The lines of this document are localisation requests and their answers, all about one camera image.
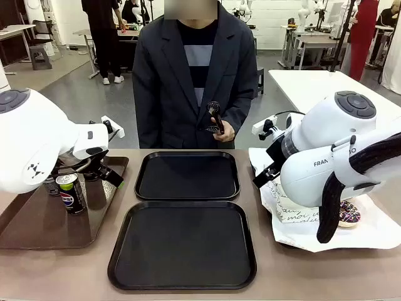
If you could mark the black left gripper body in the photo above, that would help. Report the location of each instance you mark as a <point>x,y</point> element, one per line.
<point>94,169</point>

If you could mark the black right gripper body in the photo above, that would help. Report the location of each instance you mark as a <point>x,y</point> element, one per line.
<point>275,150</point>

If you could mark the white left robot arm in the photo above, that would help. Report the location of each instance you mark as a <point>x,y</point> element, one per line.
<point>31,131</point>

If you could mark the person's right forearm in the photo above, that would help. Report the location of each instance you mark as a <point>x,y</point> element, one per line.
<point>144,119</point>

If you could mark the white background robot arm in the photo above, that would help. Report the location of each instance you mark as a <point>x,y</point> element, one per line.
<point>302,14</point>
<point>244,9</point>

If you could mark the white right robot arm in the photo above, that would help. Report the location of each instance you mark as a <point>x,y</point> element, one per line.
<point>313,131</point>

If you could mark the person's left hand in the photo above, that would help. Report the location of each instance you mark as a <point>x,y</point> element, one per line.
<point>227,133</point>

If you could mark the white printed paper box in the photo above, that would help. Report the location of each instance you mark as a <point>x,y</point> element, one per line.
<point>297,216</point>

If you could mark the white wrapping paper sheet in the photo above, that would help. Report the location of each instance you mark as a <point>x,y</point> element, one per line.
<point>297,235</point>

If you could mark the brown plastic serving tray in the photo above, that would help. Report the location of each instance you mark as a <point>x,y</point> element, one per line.
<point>47,225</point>

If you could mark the dark plastic stool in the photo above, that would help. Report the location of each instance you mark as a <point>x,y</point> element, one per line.
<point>260,78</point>

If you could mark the large white table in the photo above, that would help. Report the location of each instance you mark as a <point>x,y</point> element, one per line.
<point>313,84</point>

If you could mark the chocolate sprinkled donut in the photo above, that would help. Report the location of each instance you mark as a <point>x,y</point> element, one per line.
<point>351,214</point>

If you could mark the person in dark blazer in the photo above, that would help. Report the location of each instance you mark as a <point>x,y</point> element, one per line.
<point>169,94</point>

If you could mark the grey workbench table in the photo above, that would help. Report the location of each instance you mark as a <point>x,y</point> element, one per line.
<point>313,42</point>

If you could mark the grey step stool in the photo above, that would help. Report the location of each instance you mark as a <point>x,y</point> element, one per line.
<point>40,58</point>

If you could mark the white waste bin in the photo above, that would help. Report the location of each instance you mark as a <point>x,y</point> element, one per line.
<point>52,50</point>

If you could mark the standing person in black clothes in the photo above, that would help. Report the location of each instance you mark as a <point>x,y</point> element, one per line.
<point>103,40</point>

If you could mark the grey desk with metal leg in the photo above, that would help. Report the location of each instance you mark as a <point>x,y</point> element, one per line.
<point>84,32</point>

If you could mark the black tripod pole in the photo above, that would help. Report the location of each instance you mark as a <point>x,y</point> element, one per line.
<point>344,31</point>

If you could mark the person in red apron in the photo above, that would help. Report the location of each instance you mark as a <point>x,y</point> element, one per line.
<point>363,37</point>

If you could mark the black office chair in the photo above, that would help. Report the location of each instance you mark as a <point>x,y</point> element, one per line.
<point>40,29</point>

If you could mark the white curtain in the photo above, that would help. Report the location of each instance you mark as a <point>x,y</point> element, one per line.
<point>393,56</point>

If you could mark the white desk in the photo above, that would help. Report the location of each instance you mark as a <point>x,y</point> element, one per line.
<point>15,29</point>

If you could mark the background person in dark top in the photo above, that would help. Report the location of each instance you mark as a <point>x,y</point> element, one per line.
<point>131,11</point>

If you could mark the seated person in black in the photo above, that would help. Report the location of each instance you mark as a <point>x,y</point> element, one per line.
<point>387,19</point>

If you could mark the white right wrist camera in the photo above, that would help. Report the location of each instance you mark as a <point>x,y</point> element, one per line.
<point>261,127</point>

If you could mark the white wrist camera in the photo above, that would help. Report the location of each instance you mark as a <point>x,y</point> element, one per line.
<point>116,131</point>
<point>261,127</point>

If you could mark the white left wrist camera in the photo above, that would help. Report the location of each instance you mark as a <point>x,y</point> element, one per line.
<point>116,131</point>

